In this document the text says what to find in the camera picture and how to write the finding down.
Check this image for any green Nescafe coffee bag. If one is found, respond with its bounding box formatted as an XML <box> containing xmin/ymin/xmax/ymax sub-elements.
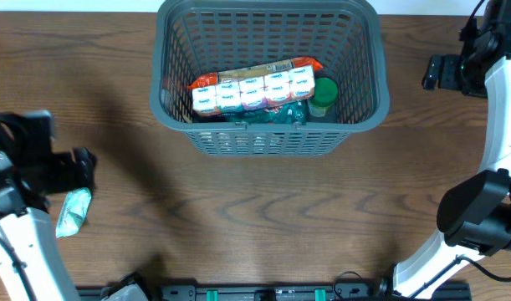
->
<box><xmin>224</xmin><ymin>100</ymin><xmax>309</xmax><ymax>124</ymax></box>

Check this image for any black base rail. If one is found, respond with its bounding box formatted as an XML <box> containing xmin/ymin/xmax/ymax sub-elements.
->
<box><xmin>77</xmin><ymin>273</ymin><xmax>472</xmax><ymax>301</ymax></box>

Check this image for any green lid glass jar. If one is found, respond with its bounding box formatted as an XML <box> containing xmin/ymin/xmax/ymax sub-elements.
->
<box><xmin>308</xmin><ymin>78</ymin><xmax>339</xmax><ymax>118</ymax></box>

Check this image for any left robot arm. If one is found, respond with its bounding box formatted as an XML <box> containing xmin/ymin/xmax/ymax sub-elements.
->
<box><xmin>0</xmin><ymin>110</ymin><xmax>96</xmax><ymax>300</ymax></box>

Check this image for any white tissue multipack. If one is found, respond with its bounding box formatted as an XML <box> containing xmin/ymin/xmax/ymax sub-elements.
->
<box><xmin>192</xmin><ymin>65</ymin><xmax>315</xmax><ymax>116</ymax></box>

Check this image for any grey plastic basket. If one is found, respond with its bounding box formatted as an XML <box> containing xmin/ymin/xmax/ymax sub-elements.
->
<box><xmin>150</xmin><ymin>0</ymin><xmax>390</xmax><ymax>156</ymax></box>

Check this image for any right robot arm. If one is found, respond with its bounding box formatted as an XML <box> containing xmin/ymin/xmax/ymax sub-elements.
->
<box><xmin>376</xmin><ymin>0</ymin><xmax>511</xmax><ymax>300</ymax></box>

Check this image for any orange spaghetti pasta pack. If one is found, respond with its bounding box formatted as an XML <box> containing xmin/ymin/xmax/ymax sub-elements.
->
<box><xmin>188</xmin><ymin>57</ymin><xmax>323</xmax><ymax>89</ymax></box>

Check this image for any light green small packet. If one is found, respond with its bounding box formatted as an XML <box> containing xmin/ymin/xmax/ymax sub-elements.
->
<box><xmin>55</xmin><ymin>188</ymin><xmax>92</xmax><ymax>238</ymax></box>

